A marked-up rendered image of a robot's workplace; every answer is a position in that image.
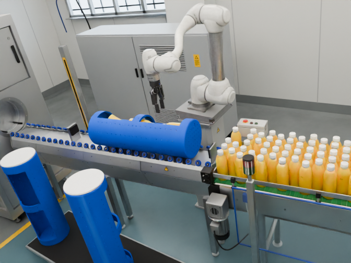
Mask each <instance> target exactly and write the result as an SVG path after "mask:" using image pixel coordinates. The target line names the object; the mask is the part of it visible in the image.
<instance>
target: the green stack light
mask: <svg viewBox="0 0 351 263"><path fill-rule="evenodd" d="M243 173H244V174H245V175H253V174H254V173H255V165H254V167H252V168H245V167H244V166H243Z"/></svg>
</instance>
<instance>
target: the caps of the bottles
mask: <svg viewBox="0 0 351 263"><path fill-rule="evenodd" d="M270 135H275V131H274V130H270ZM289 136H290V137H295V136H296V133H295V132H290V133H289ZM310 137H311V139H317V135H316V134H311V136H310ZM278 138H279V139H283V138H284V134H279V135H278ZM266 139H267V140H268V141H272V140H273V137H272V136H267V138H266ZM299 140H300V141H305V136H299ZM339 140H340V137H339V136H334V137H333V141H339ZM293 141H294V139H293V138H287V142H288V143H293ZM321 143H323V144H326V143H327V139H326V138H321ZM275 144H276V145H281V144H282V141H281V140H276V141H275ZM309 145H311V146H314V145H315V141H314V140H309ZM338 145H339V144H338V143H337V142H333V143H332V147H333V148H338ZM344 145H346V146H350V145H351V141H350V140H346V141H344ZM264 146H265V147H269V146H270V143H269V142H264ZM311 146H309V147H307V151H308V152H313V147H311ZM297 147H299V148H301V147H303V143H302V142H298V143H297ZM272 148H273V151H278V150H279V147H278V146H273V147H272ZM285 149H287V150H289V149H291V145H290V144H285ZM319 149H320V150H325V149H326V145H319ZM343 152H345V153H349V152H350V148H349V147H344V148H343ZM261 153H267V149H266V148H261ZM294 153H295V154H300V153H301V149H298V148H297V149H295V150H294ZM330 154H332V155H336V154H337V150H336V149H331V150H330ZM282 155H283V156H288V151H286V150H284V151H282ZM317 155H318V156H319V157H323V156H324V152H323V151H318V152H317ZM275 157H276V153H274V152H271V153H270V158H275ZM311 157H312V155H311V154H310V153H306V154H305V159H311ZM257 159H258V160H263V159H264V156H263V155H262V154H259V155H258V156H257ZM291 159H292V160H293V161H298V160H299V157H298V156H296V155H294V156H292V157H291ZM342 159H343V160H349V155H348V154H343V155H342ZM329 161H330V162H335V161H336V157H334V156H330V157H329ZM279 162H280V163H285V162H286V158H283V157H281V158H279ZM315 163H316V164H322V163H323V160H322V159H321V158H317V159H316V160H315ZM309 164H310V162H309V161H307V160H304V161H303V162H302V165H303V166H309ZM341 167H343V168H347V167H348V162H346V161H342V162H341ZM334 168H335V165H334V164H331V163H329V164H328V165H327V169H328V170H333V169H334Z"/></svg>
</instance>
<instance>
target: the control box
mask: <svg viewBox="0 0 351 263"><path fill-rule="evenodd" d="M244 119H247V118H241V119H240V121H239V122H238V124H237V127H238V130H239V132H240V134H241V136H242V137H247V135H248V134H250V132H251V129H252V128H255V129H256V133H257V134H258V135H259V132H263V133H264V136H265V137H266V135H267V133H268V120H260V119H247V120H248V121H247V122H243V120H244ZM250 122H253V124H250ZM255 122H257V123H258V124H255Z"/></svg>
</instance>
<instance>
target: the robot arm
mask: <svg viewBox="0 0 351 263"><path fill-rule="evenodd" d="M229 21H230V11H229V10H228V9H227V8H226V7H224V6H220V5H211V4H209V5H205V4H204V3H198V4H196V5H194V6H193V7H192V8H191V9H190V10H189V11H188V12H187V13H186V15H185V16H184V18H183V20H182V21H181V23H180V24H179V26H178V28H177V29H176V32H175V35H174V43H175V48H174V50H173V51H172V52H167V53H166V54H164V55H162V56H158V55H157V53H156V51H155V50H154V49H146V50H144V51H143V53H142V59H143V66H144V70H145V71H146V75H147V79H148V81H149V84H150V86H151V87H152V91H150V95H151V101H152V105H155V110H156V113H160V109H159V104H157V95H158V96H159V98H160V99H159V102H160V107H161V109H165V106H164V102H163V100H164V97H165V96H164V93H163V88H162V85H161V84H160V73H163V74H174V73H176V72H178V71H179V70H180V68H181V63H180V61H179V57H180V56H181V54H182V51H183V36H184V34H185V33H186V32H187V31H189V30H190V29H191V28H193V27H194V26H195V25H196V24H198V25H199V24H204V25H205V27H206V30H207V31H208V32H209V46H210V60H211V68H212V79H211V80H210V81H209V80H208V78H207V77H206V76H204V75H197V76H195V77H194V78H193V79H192V81H191V86H190V91H191V99H192V100H188V103H189V104H190V105H189V106H188V107H187V109H190V110H195V111H200V112H202V113H205V112H206V111H207V110H208V109H209V108H210V107H212V106H213V105H215V104H219V105H227V104H229V103H232V102H233V101H234V99H235V95H236V94H235V91H234V89H233V87H231V85H230V83H229V80H228V79H227V78H226V77H225V63H224V44H223V30H224V28H225V25H227V24H228V22H229Z"/></svg>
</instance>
